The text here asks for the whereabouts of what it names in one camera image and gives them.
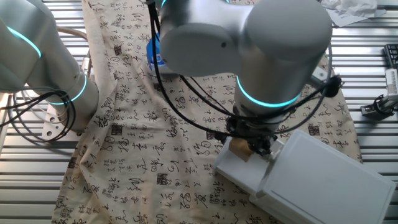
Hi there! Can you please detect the blue tissue pack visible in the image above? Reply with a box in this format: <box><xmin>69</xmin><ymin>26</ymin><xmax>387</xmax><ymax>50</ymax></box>
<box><xmin>146</xmin><ymin>32</ymin><xmax>167</xmax><ymax>73</ymax></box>

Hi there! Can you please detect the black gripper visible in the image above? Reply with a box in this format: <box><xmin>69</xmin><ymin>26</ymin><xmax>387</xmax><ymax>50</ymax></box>
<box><xmin>228</xmin><ymin>117</ymin><xmax>279</xmax><ymax>157</ymax></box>

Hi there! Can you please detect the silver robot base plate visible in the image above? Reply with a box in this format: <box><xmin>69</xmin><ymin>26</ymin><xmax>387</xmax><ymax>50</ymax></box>
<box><xmin>42</xmin><ymin>102</ymin><xmax>85</xmax><ymax>141</ymax></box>

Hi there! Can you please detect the beige calligraphy print cloth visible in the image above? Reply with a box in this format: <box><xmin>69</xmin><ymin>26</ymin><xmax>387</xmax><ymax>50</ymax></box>
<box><xmin>51</xmin><ymin>0</ymin><xmax>363</xmax><ymax>224</ymax></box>

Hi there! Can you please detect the black keyboard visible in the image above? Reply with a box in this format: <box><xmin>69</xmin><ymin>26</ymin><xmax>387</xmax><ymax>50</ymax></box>
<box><xmin>384</xmin><ymin>43</ymin><xmax>398</xmax><ymax>71</ymax></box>

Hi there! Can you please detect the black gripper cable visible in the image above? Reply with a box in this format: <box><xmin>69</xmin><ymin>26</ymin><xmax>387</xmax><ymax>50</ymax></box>
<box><xmin>146</xmin><ymin>0</ymin><xmax>343</xmax><ymax>141</ymax></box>

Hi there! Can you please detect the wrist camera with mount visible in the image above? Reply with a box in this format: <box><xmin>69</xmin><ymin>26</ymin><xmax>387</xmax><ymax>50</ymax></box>
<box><xmin>310</xmin><ymin>65</ymin><xmax>343</xmax><ymax>98</ymax></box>

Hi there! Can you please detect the thick pale hose cable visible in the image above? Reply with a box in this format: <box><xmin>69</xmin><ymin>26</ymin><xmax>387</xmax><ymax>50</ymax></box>
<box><xmin>55</xmin><ymin>26</ymin><xmax>93</xmax><ymax>78</ymax></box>

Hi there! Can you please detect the black looped cable bundle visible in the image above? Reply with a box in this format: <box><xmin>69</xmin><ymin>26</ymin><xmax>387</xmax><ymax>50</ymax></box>
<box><xmin>0</xmin><ymin>89</ymin><xmax>77</xmax><ymax>143</ymax></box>

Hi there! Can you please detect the crumpled white paper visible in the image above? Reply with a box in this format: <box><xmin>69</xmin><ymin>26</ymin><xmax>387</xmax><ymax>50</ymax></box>
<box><xmin>322</xmin><ymin>0</ymin><xmax>379</xmax><ymax>18</ymax></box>

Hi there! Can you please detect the white ribbed device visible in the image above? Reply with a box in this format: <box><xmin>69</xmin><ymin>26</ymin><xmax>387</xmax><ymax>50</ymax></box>
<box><xmin>384</xmin><ymin>68</ymin><xmax>398</xmax><ymax>96</ymax></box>

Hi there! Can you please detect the white plastic drawer cabinet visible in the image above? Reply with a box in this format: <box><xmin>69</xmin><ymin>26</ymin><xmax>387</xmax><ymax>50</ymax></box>
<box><xmin>250</xmin><ymin>129</ymin><xmax>397</xmax><ymax>224</ymax></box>

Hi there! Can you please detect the light wooden cube block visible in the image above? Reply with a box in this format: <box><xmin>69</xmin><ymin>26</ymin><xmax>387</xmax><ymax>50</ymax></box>
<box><xmin>229</xmin><ymin>136</ymin><xmax>254</xmax><ymax>163</ymax></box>

